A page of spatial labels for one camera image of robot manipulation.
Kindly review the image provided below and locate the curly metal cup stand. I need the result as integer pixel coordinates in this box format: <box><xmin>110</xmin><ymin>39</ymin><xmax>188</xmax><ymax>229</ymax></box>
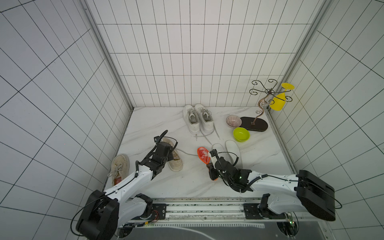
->
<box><xmin>250</xmin><ymin>79</ymin><xmax>283</xmax><ymax>118</ymax></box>

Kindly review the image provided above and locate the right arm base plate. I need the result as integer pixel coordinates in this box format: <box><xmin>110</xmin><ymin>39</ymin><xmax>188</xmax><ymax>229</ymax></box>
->
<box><xmin>243</xmin><ymin>204</ymin><xmax>286</xmax><ymax>220</ymax></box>

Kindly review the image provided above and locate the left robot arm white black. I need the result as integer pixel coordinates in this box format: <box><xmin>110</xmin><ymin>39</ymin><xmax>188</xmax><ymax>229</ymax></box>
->
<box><xmin>71</xmin><ymin>132</ymin><xmax>175</xmax><ymax>240</ymax></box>

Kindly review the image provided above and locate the lime green plastic bowl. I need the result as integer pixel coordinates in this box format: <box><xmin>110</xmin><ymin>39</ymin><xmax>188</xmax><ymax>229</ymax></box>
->
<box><xmin>233</xmin><ymin>127</ymin><xmax>251</xmax><ymax>143</ymax></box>

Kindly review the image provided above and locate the yellow plastic goblet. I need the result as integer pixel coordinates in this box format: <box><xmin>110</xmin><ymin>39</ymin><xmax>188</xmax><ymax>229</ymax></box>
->
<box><xmin>270</xmin><ymin>83</ymin><xmax>295</xmax><ymax>111</ymax></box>

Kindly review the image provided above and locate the red orange shoe insole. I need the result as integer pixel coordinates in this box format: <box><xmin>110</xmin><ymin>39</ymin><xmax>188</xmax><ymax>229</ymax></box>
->
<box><xmin>197</xmin><ymin>147</ymin><xmax>211</xmax><ymax>165</ymax></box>

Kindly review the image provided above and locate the beige shoe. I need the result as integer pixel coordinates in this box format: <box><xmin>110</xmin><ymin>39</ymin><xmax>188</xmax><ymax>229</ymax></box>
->
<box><xmin>162</xmin><ymin>138</ymin><xmax>183</xmax><ymax>172</ymax></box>
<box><xmin>108</xmin><ymin>154</ymin><xmax>130</xmax><ymax>186</ymax></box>

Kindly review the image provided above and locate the aluminium rail frame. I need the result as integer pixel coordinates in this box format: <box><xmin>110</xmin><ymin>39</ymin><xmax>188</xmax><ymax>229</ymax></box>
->
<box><xmin>85</xmin><ymin>197</ymin><xmax>326</xmax><ymax>232</ymax></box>

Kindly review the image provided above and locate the white sneaker with laces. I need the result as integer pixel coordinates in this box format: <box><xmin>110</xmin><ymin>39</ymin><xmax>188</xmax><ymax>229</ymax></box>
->
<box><xmin>194</xmin><ymin>104</ymin><xmax>220</xmax><ymax>139</ymax></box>

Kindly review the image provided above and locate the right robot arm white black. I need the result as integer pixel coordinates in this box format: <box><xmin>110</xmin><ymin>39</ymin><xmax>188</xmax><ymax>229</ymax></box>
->
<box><xmin>208</xmin><ymin>149</ymin><xmax>336</xmax><ymax>222</ymax></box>

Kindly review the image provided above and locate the pink marbled bowl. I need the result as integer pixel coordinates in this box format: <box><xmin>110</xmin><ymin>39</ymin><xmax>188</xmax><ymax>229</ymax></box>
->
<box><xmin>226</xmin><ymin>115</ymin><xmax>242</xmax><ymax>129</ymax></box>

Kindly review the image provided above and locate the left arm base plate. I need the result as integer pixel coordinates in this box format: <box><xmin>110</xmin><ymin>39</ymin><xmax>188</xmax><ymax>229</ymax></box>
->
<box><xmin>133</xmin><ymin>204</ymin><xmax>167</xmax><ymax>222</ymax></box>

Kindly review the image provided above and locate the black oval stand base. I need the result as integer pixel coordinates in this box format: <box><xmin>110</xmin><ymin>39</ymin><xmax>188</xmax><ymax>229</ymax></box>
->
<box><xmin>240</xmin><ymin>117</ymin><xmax>268</xmax><ymax>132</ymax></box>

